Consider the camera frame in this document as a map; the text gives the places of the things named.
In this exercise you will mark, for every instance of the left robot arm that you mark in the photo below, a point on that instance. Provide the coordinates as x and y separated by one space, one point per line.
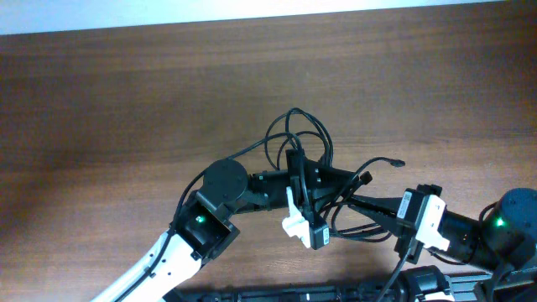
202 229

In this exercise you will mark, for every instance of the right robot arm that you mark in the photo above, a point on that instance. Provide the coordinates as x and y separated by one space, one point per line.
502 241

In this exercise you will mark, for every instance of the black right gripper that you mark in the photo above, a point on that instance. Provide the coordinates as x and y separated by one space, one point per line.
410 226

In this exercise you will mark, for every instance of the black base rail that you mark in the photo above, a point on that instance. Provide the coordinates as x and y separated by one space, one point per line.
416 284

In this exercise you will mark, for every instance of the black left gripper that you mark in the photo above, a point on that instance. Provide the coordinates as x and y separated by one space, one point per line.
299 183

